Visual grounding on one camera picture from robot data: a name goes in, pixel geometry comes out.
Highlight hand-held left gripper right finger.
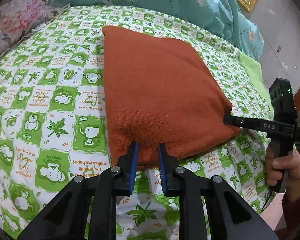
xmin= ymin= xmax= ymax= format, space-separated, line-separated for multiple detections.
xmin=157 ymin=143 xmax=278 ymax=240

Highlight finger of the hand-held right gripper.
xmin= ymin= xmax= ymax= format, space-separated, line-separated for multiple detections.
xmin=224 ymin=114 xmax=278 ymax=138

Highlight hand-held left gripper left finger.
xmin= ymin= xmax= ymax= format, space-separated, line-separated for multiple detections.
xmin=17 ymin=141 xmax=140 ymax=240

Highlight orange knit sweater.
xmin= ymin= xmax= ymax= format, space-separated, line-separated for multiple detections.
xmin=102 ymin=25 xmax=242 ymax=172

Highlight person's right forearm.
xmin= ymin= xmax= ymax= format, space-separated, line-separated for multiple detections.
xmin=281 ymin=189 xmax=300 ymax=232

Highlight person's right hand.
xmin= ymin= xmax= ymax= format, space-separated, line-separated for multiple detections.
xmin=265 ymin=151 xmax=300 ymax=193

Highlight light green cloth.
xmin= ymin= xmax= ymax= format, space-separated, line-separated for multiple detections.
xmin=237 ymin=52 xmax=275 ymax=110

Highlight green checkered bedsheet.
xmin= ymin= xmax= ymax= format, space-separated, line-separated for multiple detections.
xmin=0 ymin=5 xmax=278 ymax=240

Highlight teal floral quilt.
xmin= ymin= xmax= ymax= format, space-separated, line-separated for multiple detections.
xmin=46 ymin=0 xmax=264 ymax=62

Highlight purple floral ruffled pillow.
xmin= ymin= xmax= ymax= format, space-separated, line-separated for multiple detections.
xmin=0 ymin=0 xmax=70 ymax=63

